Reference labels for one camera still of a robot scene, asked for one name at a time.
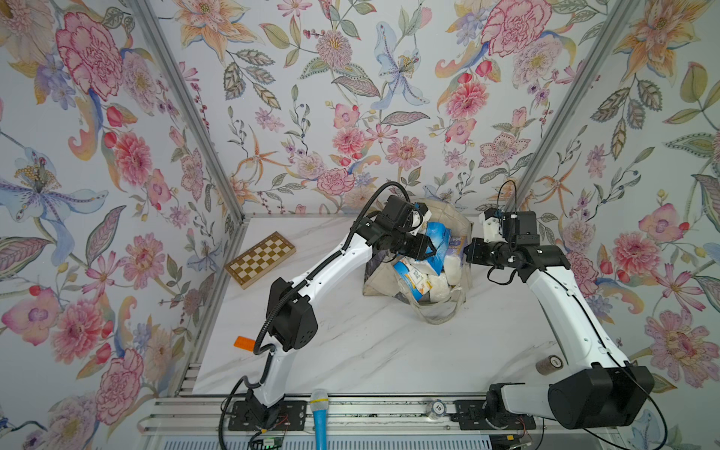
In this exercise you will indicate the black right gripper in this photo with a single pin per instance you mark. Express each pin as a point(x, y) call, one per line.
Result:
point(474, 256)

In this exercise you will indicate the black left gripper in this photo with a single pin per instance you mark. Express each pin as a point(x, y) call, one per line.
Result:
point(418, 247)

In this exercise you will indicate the beige canvas tote bag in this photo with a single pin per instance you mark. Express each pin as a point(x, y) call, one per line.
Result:
point(381, 279)

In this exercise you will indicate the purple tissue pack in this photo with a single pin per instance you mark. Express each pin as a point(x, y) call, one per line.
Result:
point(455, 247)

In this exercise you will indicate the white blue tissue cube pack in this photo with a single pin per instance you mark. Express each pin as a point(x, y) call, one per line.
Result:
point(453, 269)

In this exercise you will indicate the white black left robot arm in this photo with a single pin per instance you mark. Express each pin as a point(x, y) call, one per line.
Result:
point(290, 320)

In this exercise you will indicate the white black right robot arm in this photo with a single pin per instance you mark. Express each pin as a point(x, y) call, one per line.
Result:
point(602, 389)

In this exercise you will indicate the brown cylinder roll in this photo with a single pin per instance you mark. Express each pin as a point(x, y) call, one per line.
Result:
point(549, 365)

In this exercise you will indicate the wooden chessboard box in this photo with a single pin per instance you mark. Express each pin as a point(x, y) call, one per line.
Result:
point(259, 260)

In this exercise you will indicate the silver round knob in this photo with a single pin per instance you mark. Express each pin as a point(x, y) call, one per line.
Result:
point(436, 409)

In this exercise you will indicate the blue microphone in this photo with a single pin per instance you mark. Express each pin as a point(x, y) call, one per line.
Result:
point(319, 404)

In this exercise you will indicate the orange tag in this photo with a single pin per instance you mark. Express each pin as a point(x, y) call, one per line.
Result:
point(245, 344)

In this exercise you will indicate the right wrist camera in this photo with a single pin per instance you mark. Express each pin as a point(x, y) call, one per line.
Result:
point(492, 226)

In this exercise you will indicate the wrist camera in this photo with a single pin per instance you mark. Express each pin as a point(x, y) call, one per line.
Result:
point(421, 216)
point(492, 226)

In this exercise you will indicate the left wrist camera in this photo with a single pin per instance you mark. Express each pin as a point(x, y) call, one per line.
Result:
point(421, 216)

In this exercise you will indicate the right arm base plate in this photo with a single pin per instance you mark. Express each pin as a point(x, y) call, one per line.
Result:
point(477, 415)

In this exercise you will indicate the aluminium front rail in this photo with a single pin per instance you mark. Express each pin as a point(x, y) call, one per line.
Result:
point(390, 415)

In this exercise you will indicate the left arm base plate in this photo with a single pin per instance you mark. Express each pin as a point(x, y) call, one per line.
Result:
point(287, 415)

